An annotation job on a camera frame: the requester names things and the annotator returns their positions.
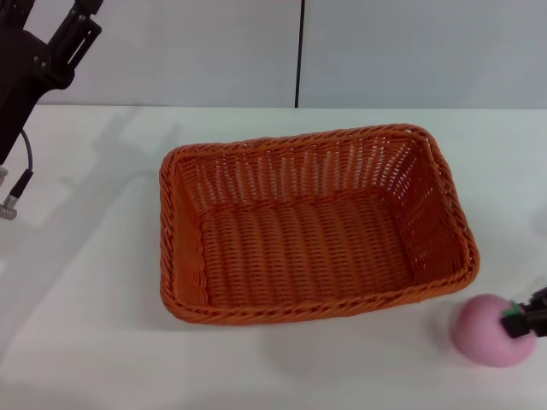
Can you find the pink peach toy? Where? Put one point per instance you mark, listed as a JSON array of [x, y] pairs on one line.
[[478, 333]]

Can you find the orange woven plastic basket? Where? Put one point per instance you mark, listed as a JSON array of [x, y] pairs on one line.
[[299, 247]]

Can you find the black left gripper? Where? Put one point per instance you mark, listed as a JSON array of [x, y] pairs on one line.
[[21, 85]]

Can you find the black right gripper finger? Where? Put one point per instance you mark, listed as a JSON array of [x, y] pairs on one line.
[[536, 299], [519, 326]]

